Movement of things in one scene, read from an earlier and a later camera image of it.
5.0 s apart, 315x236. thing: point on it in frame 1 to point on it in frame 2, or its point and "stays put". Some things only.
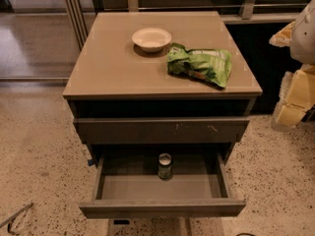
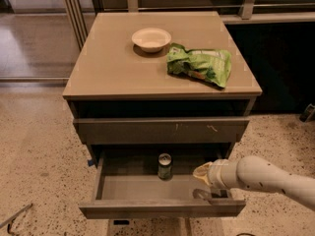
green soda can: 164,166 stays put
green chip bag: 212,65 stays put
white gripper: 304,38 to 217,175
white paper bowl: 152,39 stays put
